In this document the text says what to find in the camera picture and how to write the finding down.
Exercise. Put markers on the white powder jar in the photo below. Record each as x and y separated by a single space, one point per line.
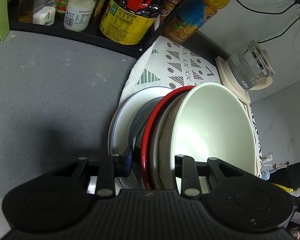
78 14

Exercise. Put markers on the orange juice bottle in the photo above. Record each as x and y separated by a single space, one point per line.
195 14

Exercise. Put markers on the red plate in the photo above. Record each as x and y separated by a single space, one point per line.
148 132

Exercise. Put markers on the small salt jar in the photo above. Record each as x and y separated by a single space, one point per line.
44 12

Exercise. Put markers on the grey brown plate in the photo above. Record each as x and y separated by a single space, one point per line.
162 162

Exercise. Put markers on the cream kettle base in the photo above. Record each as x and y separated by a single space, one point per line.
229 81

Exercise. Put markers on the patterned table cloth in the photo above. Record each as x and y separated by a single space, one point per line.
171 65

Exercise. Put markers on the large white bowl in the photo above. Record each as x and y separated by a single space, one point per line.
211 122

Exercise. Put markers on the white blue-rimmed plate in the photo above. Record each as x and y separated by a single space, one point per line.
120 128

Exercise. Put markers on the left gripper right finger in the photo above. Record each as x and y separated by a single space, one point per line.
186 170

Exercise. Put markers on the black kitchen rack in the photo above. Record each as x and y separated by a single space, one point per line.
92 34

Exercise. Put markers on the glass electric kettle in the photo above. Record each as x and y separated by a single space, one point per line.
251 67

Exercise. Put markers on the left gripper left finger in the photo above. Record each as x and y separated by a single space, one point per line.
111 167

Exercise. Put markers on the yellow labelled oil jug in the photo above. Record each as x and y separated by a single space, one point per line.
127 21

